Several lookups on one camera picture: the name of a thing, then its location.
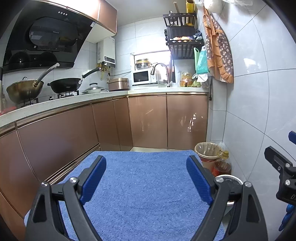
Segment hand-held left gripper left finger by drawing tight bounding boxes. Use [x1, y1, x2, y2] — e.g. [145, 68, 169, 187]
[24, 155, 107, 241]

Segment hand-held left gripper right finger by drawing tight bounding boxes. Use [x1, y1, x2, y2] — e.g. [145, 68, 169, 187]
[186, 155, 269, 241]

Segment white round bin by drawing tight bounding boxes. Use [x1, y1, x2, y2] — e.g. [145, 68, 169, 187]
[214, 175, 243, 223]

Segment person's right hand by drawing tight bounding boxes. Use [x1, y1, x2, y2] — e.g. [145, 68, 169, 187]
[279, 204, 294, 232]

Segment beige wastebasket with bag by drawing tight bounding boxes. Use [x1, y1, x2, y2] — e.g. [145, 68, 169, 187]
[194, 142, 223, 172]

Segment amber oil bottle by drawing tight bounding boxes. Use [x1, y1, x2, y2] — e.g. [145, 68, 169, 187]
[212, 151, 232, 178]

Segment blue towel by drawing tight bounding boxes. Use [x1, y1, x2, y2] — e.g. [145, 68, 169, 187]
[24, 149, 226, 241]

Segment copper kitchen base cabinets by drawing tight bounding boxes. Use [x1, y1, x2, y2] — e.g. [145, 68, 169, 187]
[0, 91, 210, 241]

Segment gas stove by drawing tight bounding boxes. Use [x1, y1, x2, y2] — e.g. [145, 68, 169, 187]
[16, 90, 80, 108]

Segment metal pot lid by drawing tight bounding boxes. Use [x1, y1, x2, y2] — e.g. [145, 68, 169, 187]
[82, 83, 107, 94]

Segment black wok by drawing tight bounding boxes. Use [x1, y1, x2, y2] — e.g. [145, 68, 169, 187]
[47, 67, 100, 93]

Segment copper rice cooker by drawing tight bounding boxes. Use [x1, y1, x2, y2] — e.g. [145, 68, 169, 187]
[108, 77, 130, 91]

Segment yellow bottle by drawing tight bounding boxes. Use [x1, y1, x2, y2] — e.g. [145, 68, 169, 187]
[180, 72, 193, 87]

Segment orange floral apron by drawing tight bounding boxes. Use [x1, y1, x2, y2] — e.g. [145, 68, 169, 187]
[203, 6, 234, 84]

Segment brass pot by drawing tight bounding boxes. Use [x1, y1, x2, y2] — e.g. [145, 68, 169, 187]
[6, 77, 44, 105]

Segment white microwave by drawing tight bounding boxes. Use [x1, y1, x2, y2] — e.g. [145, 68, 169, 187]
[132, 69, 158, 85]

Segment teal plastic bag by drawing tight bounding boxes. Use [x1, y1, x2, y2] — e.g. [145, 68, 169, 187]
[196, 46, 210, 75]

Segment metal faucet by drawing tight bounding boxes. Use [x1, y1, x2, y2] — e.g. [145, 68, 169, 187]
[151, 62, 173, 86]

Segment green hanging board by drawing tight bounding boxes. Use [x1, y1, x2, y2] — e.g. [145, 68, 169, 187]
[194, 47, 200, 73]

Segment glass bowl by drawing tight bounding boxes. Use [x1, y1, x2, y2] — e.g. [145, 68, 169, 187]
[135, 59, 153, 70]

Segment white water heater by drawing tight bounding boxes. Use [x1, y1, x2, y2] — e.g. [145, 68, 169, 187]
[97, 37, 116, 67]

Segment black dish rack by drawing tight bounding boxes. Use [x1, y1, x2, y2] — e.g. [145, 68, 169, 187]
[162, 10, 205, 61]

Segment black range hood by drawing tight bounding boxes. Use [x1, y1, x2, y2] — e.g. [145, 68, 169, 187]
[0, 0, 99, 75]

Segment copper upper cabinet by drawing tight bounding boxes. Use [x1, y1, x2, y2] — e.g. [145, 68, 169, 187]
[67, 0, 117, 43]

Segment wooden stick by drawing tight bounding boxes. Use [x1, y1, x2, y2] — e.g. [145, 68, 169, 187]
[174, 1, 181, 26]

